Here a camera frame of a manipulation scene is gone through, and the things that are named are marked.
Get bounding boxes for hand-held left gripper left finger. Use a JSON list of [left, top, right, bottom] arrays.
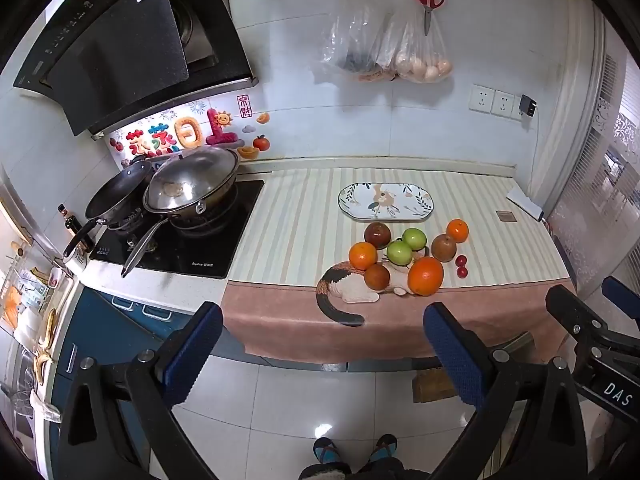
[[55, 301, 224, 480]]

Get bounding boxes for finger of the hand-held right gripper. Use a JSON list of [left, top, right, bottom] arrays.
[[601, 276, 640, 313], [545, 285, 640, 361]]

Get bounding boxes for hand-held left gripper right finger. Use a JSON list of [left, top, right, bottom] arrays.
[[423, 302, 587, 480]]

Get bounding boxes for large orange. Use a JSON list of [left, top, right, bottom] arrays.
[[407, 256, 445, 296]]

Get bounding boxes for brown kiwi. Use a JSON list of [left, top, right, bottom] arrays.
[[431, 233, 458, 262], [363, 263, 391, 291]]

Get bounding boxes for dark red apple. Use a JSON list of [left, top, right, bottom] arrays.
[[363, 221, 392, 250]]

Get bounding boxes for oval patterned plate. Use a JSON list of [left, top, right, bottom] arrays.
[[337, 181, 435, 222]]

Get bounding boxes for brown cardboard box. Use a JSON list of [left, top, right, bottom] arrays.
[[411, 367, 458, 405]]

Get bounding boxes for blue kitchen cabinet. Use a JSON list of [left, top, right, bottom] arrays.
[[50, 285, 241, 480]]

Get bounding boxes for black gas hob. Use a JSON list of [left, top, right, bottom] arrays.
[[89, 179, 266, 280]]

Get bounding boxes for blue slipper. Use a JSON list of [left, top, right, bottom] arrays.
[[369, 433, 398, 463], [313, 437, 343, 466]]

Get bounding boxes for steel wok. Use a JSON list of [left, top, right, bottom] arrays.
[[121, 180, 241, 278]]

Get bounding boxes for yellow banana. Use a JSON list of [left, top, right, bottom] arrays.
[[32, 352, 53, 386], [37, 310, 58, 351]]

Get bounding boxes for striped cloth with cat print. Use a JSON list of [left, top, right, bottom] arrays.
[[220, 167, 576, 363]]

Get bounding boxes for black frying pan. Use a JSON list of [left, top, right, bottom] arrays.
[[62, 160, 153, 258]]

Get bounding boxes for glass pan lid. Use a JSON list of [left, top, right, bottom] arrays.
[[149, 147, 240, 211]]

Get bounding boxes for dark sauce bottle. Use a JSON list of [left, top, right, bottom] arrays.
[[57, 204, 83, 236]]

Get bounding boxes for clear plastic bag of eggs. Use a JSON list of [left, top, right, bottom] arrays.
[[380, 7, 454, 83]]

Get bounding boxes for black range hood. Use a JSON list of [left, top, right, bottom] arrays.
[[12, 0, 258, 136]]

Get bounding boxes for clear plastic bag dark contents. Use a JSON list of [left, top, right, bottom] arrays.
[[312, 0, 396, 83]]

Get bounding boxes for white window frame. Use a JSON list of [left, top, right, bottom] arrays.
[[545, 10, 640, 301]]

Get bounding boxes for white wall socket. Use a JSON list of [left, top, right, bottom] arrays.
[[491, 90, 517, 120], [469, 84, 496, 112]]

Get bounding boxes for colourful wall stickers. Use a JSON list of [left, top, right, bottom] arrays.
[[109, 92, 273, 168]]

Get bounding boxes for red-handled scissors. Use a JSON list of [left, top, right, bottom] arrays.
[[411, 0, 447, 37]]

